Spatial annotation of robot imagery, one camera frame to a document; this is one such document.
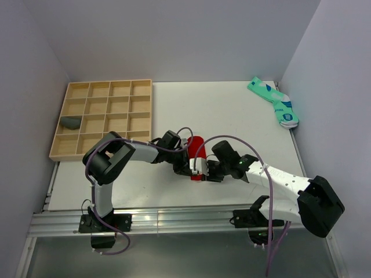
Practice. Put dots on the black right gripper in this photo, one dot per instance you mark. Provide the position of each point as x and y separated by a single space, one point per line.
211 178

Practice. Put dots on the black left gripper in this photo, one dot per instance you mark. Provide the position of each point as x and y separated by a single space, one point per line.
183 168

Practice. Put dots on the grey sock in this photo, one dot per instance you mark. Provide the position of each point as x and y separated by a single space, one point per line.
70 122

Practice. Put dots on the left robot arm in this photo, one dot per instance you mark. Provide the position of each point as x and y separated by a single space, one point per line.
105 161

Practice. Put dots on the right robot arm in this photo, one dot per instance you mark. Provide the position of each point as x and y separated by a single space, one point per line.
311 202

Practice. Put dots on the wooden compartment tray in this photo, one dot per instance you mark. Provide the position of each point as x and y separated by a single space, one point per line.
104 106

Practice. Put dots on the mint green patterned sock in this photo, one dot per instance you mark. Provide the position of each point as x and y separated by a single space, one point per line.
281 103

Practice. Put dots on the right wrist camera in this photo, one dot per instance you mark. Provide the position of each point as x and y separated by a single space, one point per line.
198 166

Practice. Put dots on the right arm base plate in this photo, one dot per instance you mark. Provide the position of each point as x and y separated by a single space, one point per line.
248 218

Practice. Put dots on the aluminium frame rail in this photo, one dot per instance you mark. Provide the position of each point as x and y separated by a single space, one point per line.
144 221

